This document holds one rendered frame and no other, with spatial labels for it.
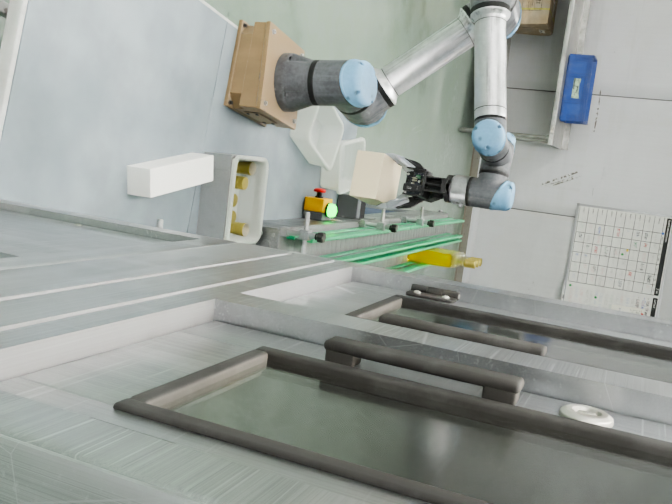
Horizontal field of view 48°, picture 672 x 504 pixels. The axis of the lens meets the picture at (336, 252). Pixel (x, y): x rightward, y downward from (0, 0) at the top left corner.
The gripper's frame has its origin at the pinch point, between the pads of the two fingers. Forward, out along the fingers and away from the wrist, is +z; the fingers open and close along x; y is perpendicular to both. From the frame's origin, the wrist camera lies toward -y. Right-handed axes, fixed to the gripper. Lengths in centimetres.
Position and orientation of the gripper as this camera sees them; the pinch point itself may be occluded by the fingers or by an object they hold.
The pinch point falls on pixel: (381, 180)
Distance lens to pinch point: 202.1
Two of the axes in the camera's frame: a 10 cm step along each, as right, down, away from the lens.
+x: -1.9, 9.8, -0.2
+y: -3.7, -0.9, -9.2
